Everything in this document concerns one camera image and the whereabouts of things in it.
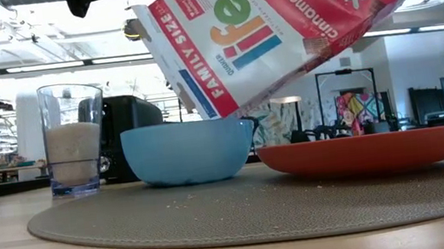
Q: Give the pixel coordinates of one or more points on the red plate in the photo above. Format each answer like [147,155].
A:
[367,152]

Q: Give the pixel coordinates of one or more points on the clear glass with white filling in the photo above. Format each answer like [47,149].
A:
[75,152]

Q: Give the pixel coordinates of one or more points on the black metal frame stand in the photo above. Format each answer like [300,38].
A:
[344,71]

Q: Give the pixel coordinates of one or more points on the black ceiling camera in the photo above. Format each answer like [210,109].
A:
[131,30]

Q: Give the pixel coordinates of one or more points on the Life cinnamon cereal box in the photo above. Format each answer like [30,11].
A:
[278,27]

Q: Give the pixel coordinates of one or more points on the black cabinet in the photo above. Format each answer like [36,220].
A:
[425,104]

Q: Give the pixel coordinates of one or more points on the grey round placemat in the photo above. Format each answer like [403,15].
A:
[233,213]

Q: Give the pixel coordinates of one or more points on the blue bowl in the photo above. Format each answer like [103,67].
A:
[187,155]

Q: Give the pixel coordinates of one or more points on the white lamp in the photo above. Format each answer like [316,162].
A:
[285,100]

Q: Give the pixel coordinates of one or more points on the black toaster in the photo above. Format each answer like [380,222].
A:
[130,115]

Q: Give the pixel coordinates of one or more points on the floral patterned panel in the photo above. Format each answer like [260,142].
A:
[278,127]

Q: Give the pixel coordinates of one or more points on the colourful artwork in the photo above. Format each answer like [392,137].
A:
[357,108]

